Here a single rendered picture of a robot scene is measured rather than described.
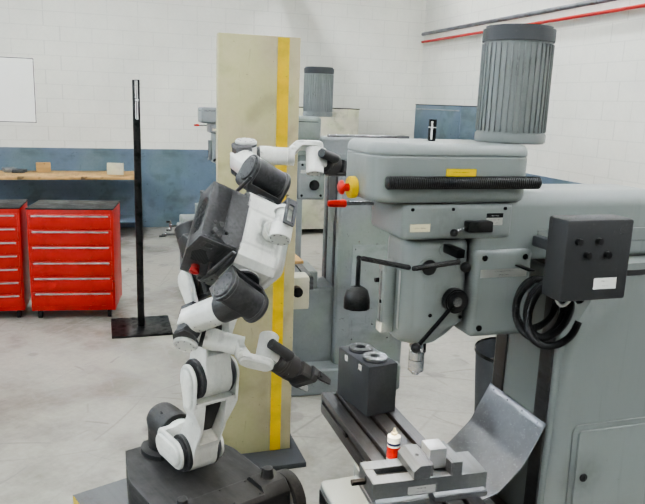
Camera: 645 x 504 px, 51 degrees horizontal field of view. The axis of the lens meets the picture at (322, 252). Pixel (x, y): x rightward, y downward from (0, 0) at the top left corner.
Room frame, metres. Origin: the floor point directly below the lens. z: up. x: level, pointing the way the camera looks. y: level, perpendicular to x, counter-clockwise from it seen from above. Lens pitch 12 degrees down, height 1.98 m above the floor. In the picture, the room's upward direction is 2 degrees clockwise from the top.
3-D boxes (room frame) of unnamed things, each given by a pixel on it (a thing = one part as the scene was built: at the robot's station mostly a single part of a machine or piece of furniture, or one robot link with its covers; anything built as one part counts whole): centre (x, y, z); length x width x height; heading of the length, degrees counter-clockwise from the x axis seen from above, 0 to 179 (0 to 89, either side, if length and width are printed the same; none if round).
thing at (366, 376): (2.36, -0.18, 1.00); 0.22 x 0.12 x 0.20; 28
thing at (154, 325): (5.70, 1.56, 1.06); 0.50 x 0.50 x 2.11; 18
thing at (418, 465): (1.78, -0.29, 0.99); 0.12 x 0.06 x 0.04; 16
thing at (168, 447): (2.42, 0.48, 0.68); 0.21 x 0.20 x 0.13; 39
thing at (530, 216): (2.09, -0.77, 1.66); 0.80 x 0.23 x 0.20; 108
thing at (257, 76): (3.57, 0.35, 1.15); 0.52 x 0.40 x 2.30; 108
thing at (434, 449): (1.80, -0.34, 1.01); 0.06 x 0.05 x 0.06; 16
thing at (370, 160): (1.94, -0.31, 1.81); 0.47 x 0.26 x 0.16; 108
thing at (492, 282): (2.00, -0.48, 1.47); 0.24 x 0.19 x 0.26; 18
